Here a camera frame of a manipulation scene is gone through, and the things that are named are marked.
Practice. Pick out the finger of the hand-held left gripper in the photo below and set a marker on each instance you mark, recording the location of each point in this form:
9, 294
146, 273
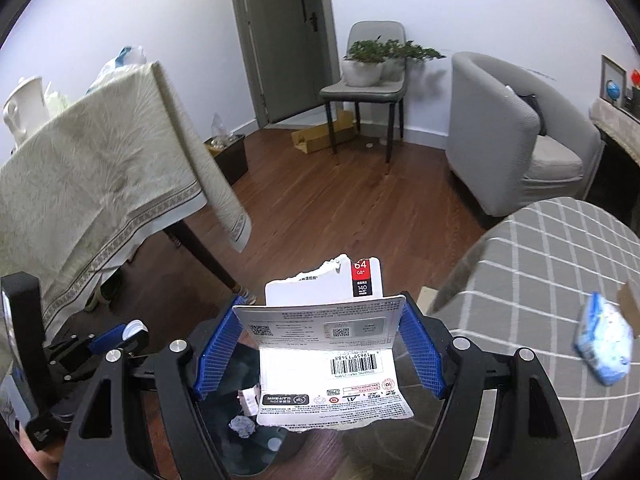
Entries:
107, 339
139, 347

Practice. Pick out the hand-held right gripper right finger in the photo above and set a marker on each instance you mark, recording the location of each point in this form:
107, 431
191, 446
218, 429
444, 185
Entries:
422, 355

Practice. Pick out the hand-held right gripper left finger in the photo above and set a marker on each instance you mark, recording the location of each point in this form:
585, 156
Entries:
217, 355

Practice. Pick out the white round cap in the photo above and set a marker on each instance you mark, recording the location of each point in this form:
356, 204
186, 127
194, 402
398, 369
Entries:
135, 329

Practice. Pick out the teal plastic trash bin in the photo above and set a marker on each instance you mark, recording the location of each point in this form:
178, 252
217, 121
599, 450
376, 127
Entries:
225, 450

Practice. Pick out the white torn packaging card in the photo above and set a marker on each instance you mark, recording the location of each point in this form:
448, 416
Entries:
325, 370

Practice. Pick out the white paper scrap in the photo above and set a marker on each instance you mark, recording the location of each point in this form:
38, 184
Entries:
248, 399

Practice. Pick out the beige cardboard sheet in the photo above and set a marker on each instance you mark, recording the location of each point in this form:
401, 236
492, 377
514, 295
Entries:
430, 300

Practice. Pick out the dark wooden table leg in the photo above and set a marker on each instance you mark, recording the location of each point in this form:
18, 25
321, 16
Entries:
200, 250

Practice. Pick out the grey checked tablecloth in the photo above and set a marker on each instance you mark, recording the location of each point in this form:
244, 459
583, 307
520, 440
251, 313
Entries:
525, 270

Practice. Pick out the cream patterned tablecloth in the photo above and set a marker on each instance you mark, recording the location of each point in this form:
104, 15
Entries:
100, 160

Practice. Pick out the blue white tissue packet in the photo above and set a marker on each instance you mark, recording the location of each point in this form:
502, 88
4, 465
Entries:
602, 340

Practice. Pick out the black storage box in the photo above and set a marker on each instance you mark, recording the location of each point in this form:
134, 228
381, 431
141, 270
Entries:
232, 160

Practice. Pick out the white kettle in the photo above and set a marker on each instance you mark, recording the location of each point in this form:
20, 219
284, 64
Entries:
25, 110

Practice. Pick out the brown cardboard piece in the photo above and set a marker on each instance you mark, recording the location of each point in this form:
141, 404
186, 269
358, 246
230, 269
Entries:
631, 307

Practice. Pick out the clear plastic bag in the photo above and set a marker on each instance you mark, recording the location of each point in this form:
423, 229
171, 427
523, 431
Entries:
220, 132

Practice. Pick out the grey armchair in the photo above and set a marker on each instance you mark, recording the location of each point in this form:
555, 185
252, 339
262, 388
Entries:
490, 125

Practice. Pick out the flat cardboard box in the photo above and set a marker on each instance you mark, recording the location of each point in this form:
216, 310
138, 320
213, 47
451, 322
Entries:
320, 137

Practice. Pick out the grey chair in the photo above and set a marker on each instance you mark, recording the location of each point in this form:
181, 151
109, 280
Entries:
360, 92

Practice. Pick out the black cushion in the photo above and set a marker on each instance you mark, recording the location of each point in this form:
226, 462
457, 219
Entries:
534, 107

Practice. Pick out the white blue plastic bag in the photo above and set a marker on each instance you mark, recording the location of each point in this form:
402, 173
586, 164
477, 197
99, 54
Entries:
125, 57

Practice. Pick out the potted green plant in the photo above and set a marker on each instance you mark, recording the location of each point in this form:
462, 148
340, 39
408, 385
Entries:
362, 72
420, 51

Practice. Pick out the cream cloth side table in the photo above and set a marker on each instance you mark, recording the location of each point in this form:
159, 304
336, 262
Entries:
615, 120

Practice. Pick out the grey door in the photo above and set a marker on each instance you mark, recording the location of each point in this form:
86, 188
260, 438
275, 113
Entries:
280, 35

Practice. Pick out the small blue globe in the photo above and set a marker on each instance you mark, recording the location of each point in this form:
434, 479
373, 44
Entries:
614, 91

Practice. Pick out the grey picture frame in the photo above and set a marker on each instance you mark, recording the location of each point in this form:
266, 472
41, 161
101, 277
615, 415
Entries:
611, 67

